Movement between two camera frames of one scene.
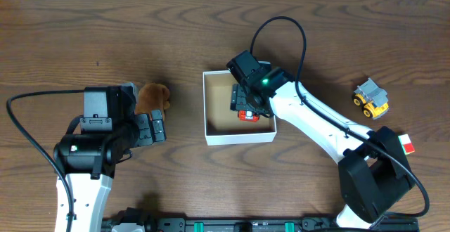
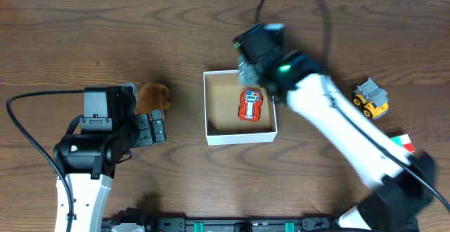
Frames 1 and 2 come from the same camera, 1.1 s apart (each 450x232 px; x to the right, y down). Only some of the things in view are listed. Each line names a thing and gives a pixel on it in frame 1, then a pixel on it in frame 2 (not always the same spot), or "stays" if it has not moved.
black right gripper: [241, 100] -> [248, 73]
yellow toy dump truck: [373, 100] stays
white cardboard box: [222, 126] stays
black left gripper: [143, 130] stays
